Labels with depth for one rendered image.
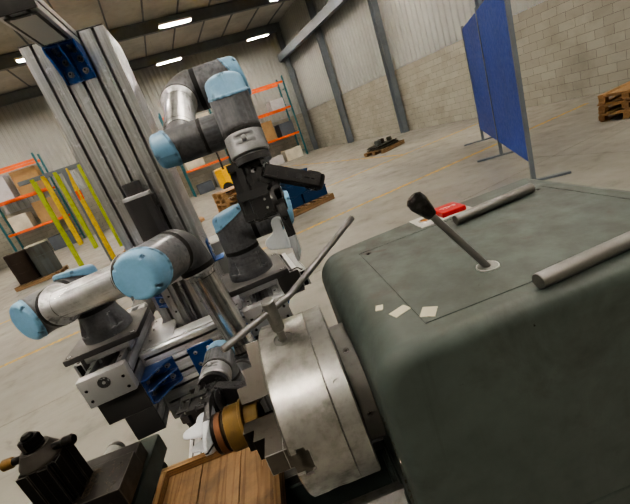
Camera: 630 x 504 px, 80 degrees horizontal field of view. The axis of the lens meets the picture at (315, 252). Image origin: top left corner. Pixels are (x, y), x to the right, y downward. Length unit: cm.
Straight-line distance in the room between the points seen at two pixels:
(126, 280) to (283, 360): 45
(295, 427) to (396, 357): 21
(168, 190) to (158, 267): 56
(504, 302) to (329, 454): 34
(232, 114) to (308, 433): 54
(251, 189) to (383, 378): 40
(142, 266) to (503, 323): 71
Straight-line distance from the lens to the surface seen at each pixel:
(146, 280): 91
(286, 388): 63
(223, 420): 77
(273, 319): 63
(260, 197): 69
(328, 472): 68
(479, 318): 54
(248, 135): 71
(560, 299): 59
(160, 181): 140
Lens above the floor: 155
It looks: 18 degrees down
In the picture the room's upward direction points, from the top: 20 degrees counter-clockwise
